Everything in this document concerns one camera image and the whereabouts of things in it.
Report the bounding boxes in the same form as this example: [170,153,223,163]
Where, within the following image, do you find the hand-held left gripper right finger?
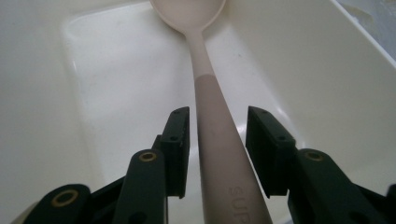
[245,105,299,200]

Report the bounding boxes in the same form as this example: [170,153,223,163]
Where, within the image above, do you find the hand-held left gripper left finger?
[151,105,191,200]

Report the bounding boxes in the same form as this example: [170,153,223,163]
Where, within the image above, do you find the cream spoon with taupe handle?
[148,0,275,224]

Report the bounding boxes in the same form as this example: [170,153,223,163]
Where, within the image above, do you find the white plastic basket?
[0,0,396,224]

